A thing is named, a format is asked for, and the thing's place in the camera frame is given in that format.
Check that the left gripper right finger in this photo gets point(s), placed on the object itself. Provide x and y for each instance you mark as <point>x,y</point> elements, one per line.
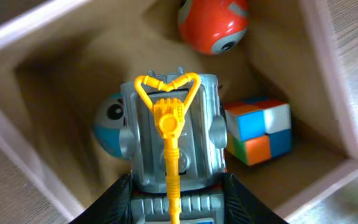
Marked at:
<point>241,206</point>

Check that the orange grey toy truck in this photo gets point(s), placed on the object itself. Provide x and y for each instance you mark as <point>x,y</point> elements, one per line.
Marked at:
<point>175,137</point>

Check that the white cardboard box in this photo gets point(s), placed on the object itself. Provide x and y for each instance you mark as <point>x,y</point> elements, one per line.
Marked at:
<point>60,59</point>

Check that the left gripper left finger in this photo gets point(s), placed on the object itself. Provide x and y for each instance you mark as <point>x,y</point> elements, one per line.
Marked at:
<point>112,207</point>

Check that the blue eye ball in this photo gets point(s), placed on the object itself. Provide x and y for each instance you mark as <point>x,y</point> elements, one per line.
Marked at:
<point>108,121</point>

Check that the red eye ball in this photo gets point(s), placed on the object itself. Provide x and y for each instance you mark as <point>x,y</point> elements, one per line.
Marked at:
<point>213,26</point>

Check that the colourful puzzle cube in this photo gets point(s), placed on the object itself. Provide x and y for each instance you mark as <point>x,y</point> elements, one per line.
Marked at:
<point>259,129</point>

